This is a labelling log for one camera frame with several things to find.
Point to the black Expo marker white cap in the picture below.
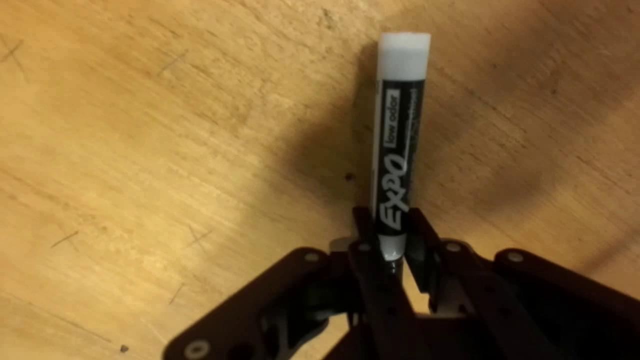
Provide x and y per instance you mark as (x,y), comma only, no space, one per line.
(398,132)

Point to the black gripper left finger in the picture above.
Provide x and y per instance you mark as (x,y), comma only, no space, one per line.
(363,266)

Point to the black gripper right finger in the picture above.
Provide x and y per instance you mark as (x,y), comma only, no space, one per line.
(467,281)

